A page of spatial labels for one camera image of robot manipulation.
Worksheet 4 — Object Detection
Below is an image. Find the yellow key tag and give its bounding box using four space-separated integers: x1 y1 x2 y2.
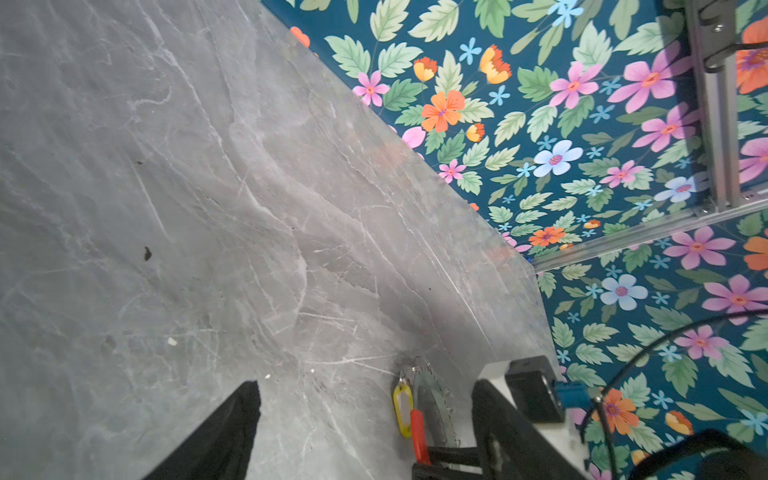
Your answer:
392 378 414 439

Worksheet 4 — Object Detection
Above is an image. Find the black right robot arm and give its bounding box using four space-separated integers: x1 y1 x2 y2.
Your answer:
628 429 767 479

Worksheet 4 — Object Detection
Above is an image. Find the black wall hook rail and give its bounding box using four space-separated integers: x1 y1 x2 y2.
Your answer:
692 0 767 74

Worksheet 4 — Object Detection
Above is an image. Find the red key tag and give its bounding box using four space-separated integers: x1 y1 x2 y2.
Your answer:
410 409 431 465

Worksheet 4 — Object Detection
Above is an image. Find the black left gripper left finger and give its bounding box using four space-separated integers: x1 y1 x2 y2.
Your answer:
146 381 261 480

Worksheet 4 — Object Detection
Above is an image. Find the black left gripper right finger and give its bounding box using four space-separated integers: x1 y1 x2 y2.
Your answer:
472 379 585 479

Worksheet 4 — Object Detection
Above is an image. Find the black right camera cable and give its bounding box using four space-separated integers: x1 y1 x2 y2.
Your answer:
578 308 768 480

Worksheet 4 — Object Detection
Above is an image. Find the silver metal keyring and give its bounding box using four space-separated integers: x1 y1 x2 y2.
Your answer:
398 356 461 447

